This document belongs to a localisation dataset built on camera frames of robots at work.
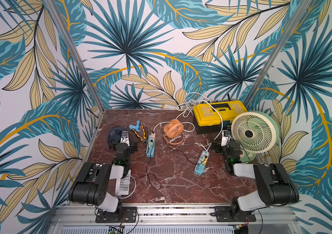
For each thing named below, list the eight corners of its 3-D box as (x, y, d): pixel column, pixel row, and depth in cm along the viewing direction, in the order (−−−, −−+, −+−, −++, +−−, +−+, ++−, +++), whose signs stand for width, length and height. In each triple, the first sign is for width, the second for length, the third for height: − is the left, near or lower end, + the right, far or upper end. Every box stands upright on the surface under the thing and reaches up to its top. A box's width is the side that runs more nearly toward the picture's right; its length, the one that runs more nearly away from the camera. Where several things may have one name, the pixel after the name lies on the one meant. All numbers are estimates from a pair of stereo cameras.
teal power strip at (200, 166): (193, 173, 89) (195, 169, 84) (201, 154, 98) (203, 149, 92) (201, 177, 88) (203, 173, 83) (208, 157, 96) (210, 152, 91)
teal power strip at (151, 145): (147, 157, 95) (145, 151, 89) (149, 138, 104) (148, 131, 98) (154, 157, 95) (153, 152, 89) (155, 138, 105) (154, 131, 98)
